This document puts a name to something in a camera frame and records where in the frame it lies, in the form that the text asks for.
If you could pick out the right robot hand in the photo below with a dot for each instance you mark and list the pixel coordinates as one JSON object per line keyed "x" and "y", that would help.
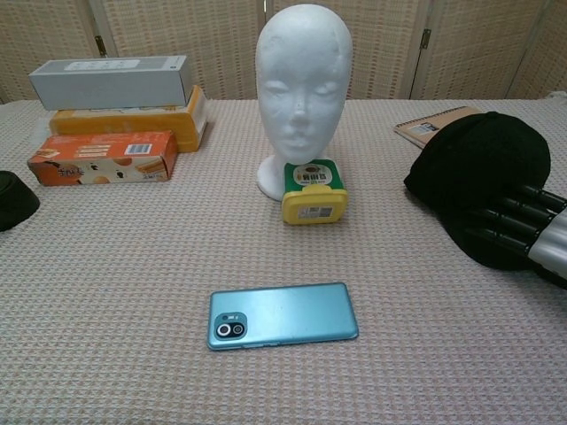
{"x": 547, "y": 239}

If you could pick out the black baseball cap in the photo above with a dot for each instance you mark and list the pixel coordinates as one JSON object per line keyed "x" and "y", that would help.
{"x": 478, "y": 164}

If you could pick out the white foam mannequin head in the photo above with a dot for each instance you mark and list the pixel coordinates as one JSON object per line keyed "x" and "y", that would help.
{"x": 303, "y": 79}

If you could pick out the black object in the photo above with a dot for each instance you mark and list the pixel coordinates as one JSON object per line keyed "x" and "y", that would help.
{"x": 13, "y": 203}

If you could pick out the brown spiral notebook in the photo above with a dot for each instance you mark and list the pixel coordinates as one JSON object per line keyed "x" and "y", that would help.
{"x": 425, "y": 126}

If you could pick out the brass screen hinge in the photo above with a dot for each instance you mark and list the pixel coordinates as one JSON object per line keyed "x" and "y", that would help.
{"x": 99, "y": 44}
{"x": 426, "y": 39}

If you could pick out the green container with yellow lid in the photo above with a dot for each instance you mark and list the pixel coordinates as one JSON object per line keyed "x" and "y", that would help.
{"x": 314, "y": 208}

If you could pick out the light blue smartphone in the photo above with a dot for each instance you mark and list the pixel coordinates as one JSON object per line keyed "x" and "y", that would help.
{"x": 292, "y": 314}

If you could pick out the beige woven folding screen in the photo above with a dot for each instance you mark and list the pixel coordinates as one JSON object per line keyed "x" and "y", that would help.
{"x": 212, "y": 40}

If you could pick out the pink white woven tablecloth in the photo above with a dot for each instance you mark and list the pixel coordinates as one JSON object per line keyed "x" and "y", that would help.
{"x": 133, "y": 265}

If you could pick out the yellow food box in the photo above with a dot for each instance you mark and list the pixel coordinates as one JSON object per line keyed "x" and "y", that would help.
{"x": 133, "y": 121}

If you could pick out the orange snack box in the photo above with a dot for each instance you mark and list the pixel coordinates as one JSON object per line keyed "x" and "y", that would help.
{"x": 102, "y": 164}

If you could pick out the long grey white box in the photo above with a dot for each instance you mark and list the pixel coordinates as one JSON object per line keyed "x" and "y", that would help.
{"x": 111, "y": 86}

